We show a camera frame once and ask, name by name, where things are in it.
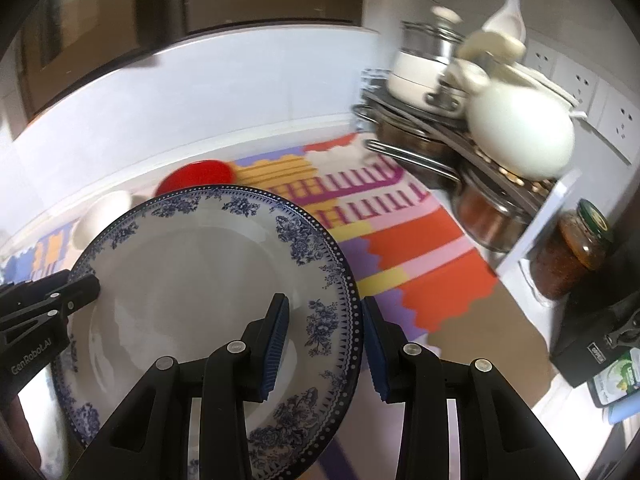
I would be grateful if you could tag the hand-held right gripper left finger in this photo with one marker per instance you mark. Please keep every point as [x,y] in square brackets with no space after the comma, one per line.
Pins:
[277,345]

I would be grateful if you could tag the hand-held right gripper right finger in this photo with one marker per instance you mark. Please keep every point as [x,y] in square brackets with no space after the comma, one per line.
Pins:
[375,347]

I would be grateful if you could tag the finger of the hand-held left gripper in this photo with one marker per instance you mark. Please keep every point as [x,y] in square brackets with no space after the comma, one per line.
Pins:
[82,287]
[37,281]

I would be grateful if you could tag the white bowl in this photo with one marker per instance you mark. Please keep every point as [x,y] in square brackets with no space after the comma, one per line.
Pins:
[105,215]

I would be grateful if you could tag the small blue floral plate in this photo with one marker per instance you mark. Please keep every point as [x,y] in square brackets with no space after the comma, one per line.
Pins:
[190,285]

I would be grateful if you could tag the red bowl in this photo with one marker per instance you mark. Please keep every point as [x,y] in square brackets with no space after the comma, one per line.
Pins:
[200,175]

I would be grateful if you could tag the person's left forearm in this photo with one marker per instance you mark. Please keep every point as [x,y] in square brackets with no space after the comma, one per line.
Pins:
[15,435]

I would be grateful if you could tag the colourful patterned table mat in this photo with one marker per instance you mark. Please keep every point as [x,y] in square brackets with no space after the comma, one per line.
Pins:
[425,260]

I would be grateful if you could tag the stainless steel pot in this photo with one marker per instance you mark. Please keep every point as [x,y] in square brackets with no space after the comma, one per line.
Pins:
[485,215]
[410,137]

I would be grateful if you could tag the white pot rack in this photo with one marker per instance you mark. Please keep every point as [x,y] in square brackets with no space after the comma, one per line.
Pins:
[545,220]

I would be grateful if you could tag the black box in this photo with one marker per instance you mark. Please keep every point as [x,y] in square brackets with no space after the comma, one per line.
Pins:
[590,347]

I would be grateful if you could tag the glass jar of sauce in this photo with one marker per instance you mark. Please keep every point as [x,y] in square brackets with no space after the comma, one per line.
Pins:
[570,255]

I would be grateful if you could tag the green and white bottle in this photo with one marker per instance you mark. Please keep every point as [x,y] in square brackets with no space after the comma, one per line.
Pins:
[617,375]

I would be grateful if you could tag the cream round clay pot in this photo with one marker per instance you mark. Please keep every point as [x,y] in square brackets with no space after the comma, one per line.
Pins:
[520,130]

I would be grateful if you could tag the cream cooking pot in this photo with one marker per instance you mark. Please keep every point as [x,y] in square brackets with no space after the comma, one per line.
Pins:
[407,80]

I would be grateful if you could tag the dark brown wooden window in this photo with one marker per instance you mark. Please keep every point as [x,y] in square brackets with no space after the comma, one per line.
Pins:
[150,0]

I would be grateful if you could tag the steel pot lid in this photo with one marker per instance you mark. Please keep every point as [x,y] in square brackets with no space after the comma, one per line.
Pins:
[430,42]

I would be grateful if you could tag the white spoon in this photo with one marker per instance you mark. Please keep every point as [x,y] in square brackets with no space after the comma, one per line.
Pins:
[505,20]

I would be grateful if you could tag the white wall socket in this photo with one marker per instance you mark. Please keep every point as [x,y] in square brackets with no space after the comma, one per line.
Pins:
[542,57]
[582,82]
[625,115]

